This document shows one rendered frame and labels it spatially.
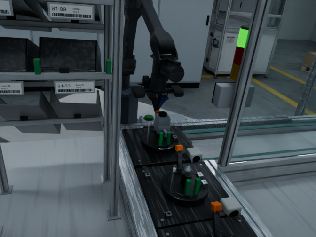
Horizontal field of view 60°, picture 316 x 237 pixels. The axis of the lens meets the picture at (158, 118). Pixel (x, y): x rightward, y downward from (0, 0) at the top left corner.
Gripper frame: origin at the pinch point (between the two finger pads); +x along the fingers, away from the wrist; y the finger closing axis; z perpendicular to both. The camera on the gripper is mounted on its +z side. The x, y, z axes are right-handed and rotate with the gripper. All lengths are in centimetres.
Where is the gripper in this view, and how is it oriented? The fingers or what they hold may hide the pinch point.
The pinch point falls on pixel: (156, 104)
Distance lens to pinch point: 103.8
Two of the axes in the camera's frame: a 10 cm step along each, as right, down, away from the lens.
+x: -1.0, 8.8, 4.6
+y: -9.6, 0.4, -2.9
